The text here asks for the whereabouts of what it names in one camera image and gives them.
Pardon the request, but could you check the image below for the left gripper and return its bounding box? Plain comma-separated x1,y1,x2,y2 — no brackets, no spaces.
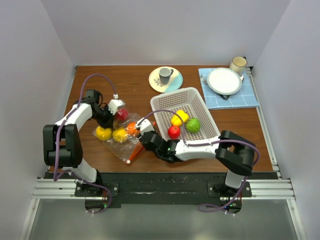
91,105,117,130

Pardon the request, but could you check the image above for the red fake apple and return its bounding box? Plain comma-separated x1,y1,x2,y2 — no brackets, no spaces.
167,125,181,140

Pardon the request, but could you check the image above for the clear zip top bag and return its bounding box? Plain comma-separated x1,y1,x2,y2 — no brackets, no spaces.
92,113,144,165

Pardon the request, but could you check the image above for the yellow fake bell pepper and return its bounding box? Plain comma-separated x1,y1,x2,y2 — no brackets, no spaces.
171,109,189,127

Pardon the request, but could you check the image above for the green fake custard apple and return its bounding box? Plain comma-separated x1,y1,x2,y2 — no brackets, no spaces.
186,118,201,133

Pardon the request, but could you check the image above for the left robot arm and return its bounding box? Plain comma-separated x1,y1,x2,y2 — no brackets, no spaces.
42,89,125,196

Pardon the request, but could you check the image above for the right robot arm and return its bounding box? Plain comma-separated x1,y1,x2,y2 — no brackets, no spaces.
137,130,258,197

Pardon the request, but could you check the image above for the yellow fake lemon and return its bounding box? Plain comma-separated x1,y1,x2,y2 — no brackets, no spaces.
95,126,113,141

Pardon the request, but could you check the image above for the yellow fake fruit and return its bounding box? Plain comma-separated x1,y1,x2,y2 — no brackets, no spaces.
112,127,130,143

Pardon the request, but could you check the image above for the orange fake orange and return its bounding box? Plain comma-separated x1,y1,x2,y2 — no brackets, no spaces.
126,122,138,136

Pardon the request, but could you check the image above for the white plastic basket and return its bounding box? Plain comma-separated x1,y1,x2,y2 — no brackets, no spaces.
150,87,220,141

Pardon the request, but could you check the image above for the floral ceramic plate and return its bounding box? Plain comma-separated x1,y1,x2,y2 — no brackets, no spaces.
148,66,184,93

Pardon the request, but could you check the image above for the grey mug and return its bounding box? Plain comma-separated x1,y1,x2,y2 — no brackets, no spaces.
158,67,174,85

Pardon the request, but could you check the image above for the metal fork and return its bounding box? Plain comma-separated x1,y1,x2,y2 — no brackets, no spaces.
200,75,208,85

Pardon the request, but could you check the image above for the white paper plate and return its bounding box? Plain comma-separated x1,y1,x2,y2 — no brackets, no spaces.
206,67,243,96

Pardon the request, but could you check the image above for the blue checkered cloth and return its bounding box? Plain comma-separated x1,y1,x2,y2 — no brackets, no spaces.
198,68,260,110

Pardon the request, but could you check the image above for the cream enamel mug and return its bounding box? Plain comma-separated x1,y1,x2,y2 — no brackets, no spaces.
229,56,247,75

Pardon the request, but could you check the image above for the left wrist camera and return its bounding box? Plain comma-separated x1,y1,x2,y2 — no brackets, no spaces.
107,99,126,115

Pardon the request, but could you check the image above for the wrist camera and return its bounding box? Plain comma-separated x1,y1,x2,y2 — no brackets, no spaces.
107,99,126,115
136,118,155,136

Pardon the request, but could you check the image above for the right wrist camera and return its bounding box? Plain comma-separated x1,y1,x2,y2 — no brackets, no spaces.
136,118,155,136

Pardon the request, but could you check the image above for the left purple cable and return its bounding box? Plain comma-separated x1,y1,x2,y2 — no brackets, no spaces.
52,73,119,215

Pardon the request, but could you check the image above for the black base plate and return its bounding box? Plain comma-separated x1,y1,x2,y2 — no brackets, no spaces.
74,171,252,210

